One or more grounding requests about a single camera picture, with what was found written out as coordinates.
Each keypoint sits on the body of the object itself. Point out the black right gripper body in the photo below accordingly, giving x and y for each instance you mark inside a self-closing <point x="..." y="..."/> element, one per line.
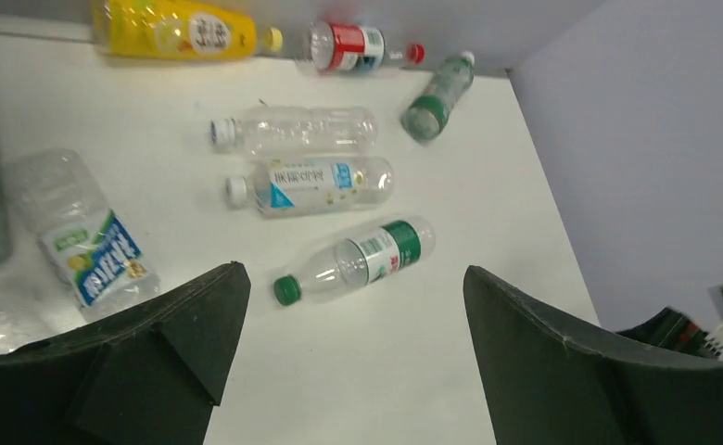
<point x="673" y="330"/>

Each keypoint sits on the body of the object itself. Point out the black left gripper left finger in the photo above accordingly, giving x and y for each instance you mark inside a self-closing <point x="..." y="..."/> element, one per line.
<point x="151" y="374"/>

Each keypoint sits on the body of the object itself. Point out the yellow juice bottle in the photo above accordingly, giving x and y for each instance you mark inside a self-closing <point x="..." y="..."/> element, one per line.
<point x="178" y="30"/>

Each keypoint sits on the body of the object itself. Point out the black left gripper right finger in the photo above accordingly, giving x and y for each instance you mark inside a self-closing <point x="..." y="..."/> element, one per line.
<point x="552" y="378"/>

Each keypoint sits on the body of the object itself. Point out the white blue label tea bottle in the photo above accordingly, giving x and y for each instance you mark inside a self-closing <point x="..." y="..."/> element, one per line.
<point x="287" y="188"/>

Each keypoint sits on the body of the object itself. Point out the clear unlabelled bottle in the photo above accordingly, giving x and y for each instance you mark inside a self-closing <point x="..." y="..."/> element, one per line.
<point x="283" y="131"/>

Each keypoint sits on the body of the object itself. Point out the red label bottle red cap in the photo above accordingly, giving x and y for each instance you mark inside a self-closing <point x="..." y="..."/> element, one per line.
<point x="332" y="48"/>

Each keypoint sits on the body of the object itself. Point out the blue green label water bottle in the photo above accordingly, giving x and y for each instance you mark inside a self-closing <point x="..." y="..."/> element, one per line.
<point x="90" y="249"/>

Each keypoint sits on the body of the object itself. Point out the green label bottle green cap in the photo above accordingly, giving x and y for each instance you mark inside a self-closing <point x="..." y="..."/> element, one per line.
<point x="352" y="263"/>

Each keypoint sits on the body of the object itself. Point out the green tinted bottle white cap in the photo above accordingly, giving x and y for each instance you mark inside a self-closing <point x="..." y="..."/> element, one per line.
<point x="428" y="114"/>

